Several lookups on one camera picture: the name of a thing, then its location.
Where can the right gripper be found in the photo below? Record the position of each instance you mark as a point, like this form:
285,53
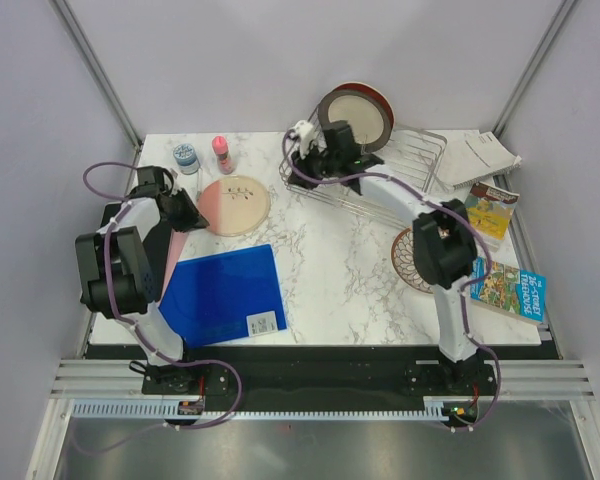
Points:
303,164

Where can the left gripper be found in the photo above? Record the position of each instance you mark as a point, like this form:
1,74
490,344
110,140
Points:
193,219

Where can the brown rim cream plate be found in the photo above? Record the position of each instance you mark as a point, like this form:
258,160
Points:
355,122

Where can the pink cream branch plate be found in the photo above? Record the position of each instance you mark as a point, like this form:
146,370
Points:
234,205

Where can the wire dish rack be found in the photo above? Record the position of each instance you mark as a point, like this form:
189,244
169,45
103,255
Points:
379,184

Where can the red teal flower plate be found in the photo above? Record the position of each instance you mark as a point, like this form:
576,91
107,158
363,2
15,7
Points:
380,100

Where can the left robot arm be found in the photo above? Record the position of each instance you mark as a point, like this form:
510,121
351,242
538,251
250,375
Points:
122,265

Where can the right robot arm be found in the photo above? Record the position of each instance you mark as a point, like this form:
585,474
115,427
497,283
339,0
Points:
445,245

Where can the pink paper sheet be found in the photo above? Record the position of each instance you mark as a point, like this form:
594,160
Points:
177,243

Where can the blue lid jar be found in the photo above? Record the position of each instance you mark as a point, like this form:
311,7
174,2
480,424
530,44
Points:
186,158

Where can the pink spice bottle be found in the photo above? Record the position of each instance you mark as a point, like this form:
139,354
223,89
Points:
221,150

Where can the black clipboard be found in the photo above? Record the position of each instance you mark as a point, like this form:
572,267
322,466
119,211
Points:
86,246

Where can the blue plastic folder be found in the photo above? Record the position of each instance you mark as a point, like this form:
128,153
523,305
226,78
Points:
225,297

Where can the brown rim petal plate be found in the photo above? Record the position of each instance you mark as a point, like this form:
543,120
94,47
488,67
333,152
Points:
402,259

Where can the yellow cover book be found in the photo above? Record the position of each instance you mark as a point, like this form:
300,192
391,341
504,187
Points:
490,210

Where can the blue treehouse book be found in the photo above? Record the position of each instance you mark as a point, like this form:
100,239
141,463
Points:
518,293

